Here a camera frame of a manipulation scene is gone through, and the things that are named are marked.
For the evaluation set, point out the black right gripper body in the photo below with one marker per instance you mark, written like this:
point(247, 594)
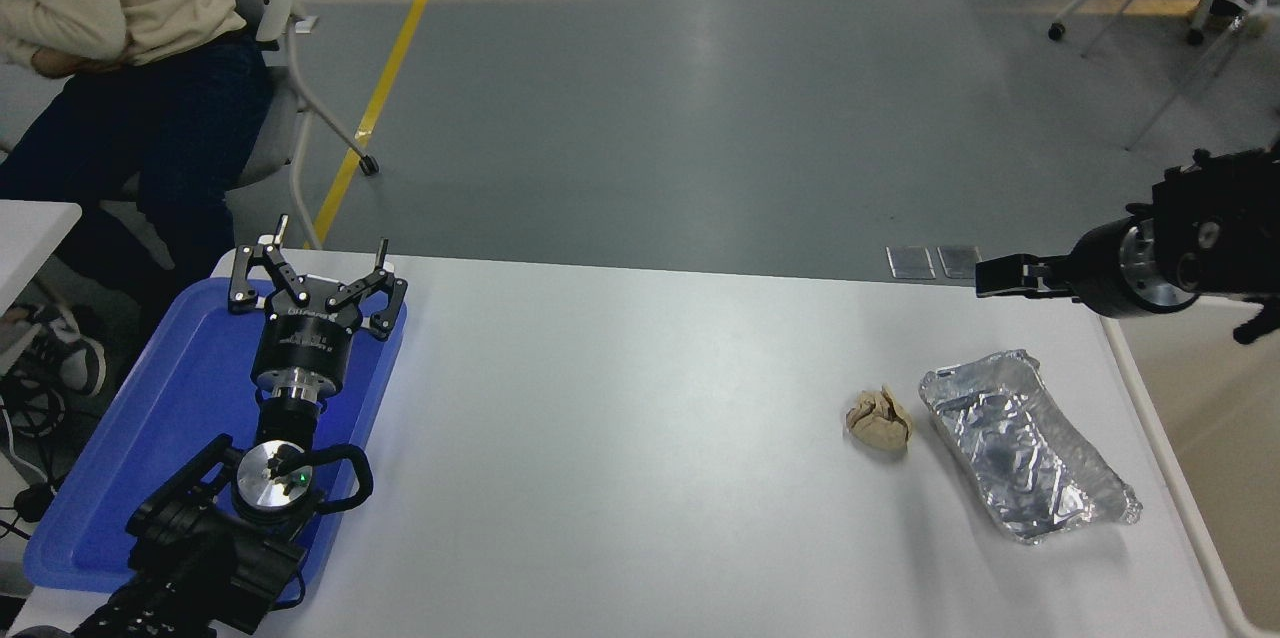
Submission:
point(1100, 273)

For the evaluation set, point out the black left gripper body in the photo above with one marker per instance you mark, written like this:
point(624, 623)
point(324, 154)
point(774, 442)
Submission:
point(300, 343)

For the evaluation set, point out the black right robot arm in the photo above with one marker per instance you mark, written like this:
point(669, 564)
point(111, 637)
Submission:
point(1230, 228)

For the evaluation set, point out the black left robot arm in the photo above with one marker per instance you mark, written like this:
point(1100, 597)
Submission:
point(200, 548)

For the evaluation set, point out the person's right hand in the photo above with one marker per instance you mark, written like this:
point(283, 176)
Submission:
point(58, 66)

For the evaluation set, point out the metal floor plate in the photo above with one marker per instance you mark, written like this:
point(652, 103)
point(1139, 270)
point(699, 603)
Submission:
point(910, 263)
point(958, 260)

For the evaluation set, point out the blue plastic tray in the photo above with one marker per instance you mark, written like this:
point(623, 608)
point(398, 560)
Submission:
point(150, 418)

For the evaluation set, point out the crumpled silver foil tray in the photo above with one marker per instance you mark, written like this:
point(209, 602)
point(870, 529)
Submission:
point(1020, 458)

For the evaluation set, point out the crumpled tan paper ball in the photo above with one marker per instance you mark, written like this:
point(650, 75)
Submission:
point(880, 420)

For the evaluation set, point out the large pale bin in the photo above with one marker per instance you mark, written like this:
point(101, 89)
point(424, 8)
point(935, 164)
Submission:
point(1220, 468)

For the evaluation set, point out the grey office chair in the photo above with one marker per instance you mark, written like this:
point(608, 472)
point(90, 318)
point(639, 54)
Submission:
point(270, 48)

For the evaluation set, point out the small white table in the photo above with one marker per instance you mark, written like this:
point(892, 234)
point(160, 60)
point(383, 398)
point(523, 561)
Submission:
point(30, 238)

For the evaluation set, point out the black power plug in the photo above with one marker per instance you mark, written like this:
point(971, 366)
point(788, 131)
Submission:
point(33, 501)

